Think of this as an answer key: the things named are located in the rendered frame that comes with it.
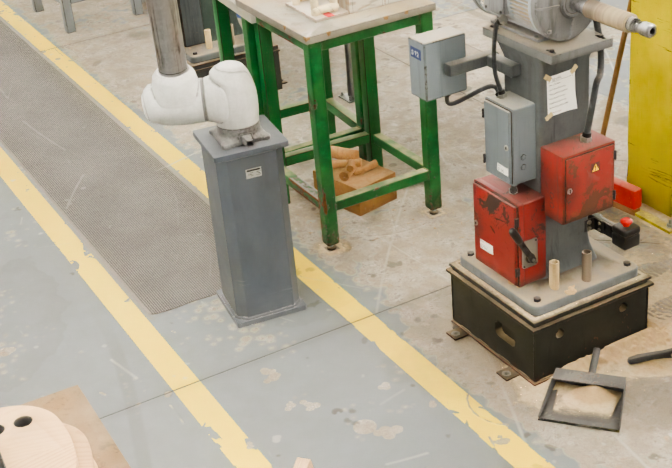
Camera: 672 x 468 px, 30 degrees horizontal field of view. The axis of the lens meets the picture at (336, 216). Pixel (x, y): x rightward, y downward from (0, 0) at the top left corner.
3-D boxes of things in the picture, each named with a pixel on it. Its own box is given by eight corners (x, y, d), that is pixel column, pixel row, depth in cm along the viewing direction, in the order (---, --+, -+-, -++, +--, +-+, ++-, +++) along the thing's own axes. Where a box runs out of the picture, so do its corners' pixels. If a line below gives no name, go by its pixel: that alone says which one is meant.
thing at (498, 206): (546, 278, 420) (546, 180, 403) (516, 290, 415) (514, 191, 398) (502, 249, 439) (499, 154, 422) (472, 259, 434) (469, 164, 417)
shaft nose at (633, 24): (659, 24, 352) (648, 23, 350) (656, 39, 354) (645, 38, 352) (637, 16, 359) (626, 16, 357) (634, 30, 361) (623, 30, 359)
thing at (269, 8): (444, 176, 524) (436, 2, 489) (323, 217, 501) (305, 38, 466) (368, 129, 573) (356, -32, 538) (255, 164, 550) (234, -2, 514)
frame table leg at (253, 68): (279, 200, 556) (256, 5, 514) (268, 204, 553) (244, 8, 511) (274, 196, 560) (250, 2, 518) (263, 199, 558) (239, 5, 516)
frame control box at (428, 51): (506, 115, 405) (505, 39, 393) (451, 133, 396) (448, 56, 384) (463, 93, 424) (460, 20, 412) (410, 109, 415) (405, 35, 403)
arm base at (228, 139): (226, 154, 435) (224, 140, 432) (208, 132, 453) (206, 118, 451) (275, 142, 440) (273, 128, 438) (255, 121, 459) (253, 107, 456)
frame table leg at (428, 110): (442, 213, 532) (432, 10, 490) (432, 217, 530) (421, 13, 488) (435, 208, 536) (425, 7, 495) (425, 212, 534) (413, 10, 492)
